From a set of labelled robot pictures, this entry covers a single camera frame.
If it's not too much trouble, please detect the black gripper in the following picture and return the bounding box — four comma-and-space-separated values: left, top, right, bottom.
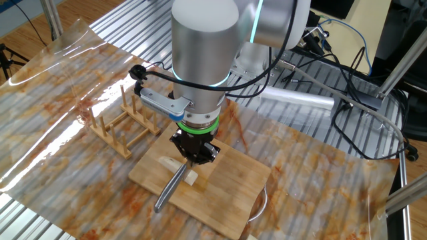
169, 130, 222, 165

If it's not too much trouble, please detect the steel cleaver knife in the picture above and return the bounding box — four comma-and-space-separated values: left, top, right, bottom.
153, 159, 196, 214

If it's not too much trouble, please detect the long white radish piece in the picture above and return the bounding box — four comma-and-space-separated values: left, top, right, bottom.
157, 155, 199, 187

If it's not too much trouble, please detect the wooden cutting board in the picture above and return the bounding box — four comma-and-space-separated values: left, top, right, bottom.
128, 119, 272, 240

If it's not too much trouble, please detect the wooden peg knife rack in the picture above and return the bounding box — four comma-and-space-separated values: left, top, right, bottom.
87, 85, 163, 160

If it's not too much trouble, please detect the clear plastic film roll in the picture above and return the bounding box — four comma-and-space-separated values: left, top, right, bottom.
258, 85, 336, 113

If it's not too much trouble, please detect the marble pattern table mat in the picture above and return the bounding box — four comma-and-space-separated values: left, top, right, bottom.
0, 18, 400, 240

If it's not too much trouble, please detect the metal clamp stand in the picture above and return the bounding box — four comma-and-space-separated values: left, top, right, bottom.
298, 11, 331, 57

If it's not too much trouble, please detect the cream cabinet panel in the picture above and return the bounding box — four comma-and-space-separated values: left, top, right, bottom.
313, 0, 393, 76

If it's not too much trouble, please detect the black flat screen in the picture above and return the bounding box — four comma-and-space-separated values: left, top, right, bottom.
310, 0, 355, 20

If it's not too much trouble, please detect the black tripod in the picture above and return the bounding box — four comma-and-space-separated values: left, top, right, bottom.
0, 43, 30, 81

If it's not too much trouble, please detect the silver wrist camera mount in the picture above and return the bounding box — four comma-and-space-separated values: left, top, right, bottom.
135, 85, 194, 123

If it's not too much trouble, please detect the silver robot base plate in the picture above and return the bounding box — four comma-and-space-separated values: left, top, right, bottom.
229, 43, 293, 87

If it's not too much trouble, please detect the grey hose with connector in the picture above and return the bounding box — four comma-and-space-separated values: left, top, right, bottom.
276, 58, 405, 153

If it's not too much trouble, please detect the black looped table cable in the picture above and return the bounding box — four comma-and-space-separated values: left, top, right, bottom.
280, 46, 411, 161

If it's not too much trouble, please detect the aluminium frame post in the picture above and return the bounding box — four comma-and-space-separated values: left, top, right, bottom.
363, 26, 427, 111
39, 0, 64, 41
376, 173, 427, 221

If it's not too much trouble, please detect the blue cable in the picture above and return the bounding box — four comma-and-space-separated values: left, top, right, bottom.
316, 18, 373, 76

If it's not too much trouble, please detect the thin black floor cable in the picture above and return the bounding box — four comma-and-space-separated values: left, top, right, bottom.
9, 0, 47, 46

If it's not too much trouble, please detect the aluminium table edge rail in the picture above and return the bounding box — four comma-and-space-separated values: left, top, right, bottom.
398, 146, 414, 240

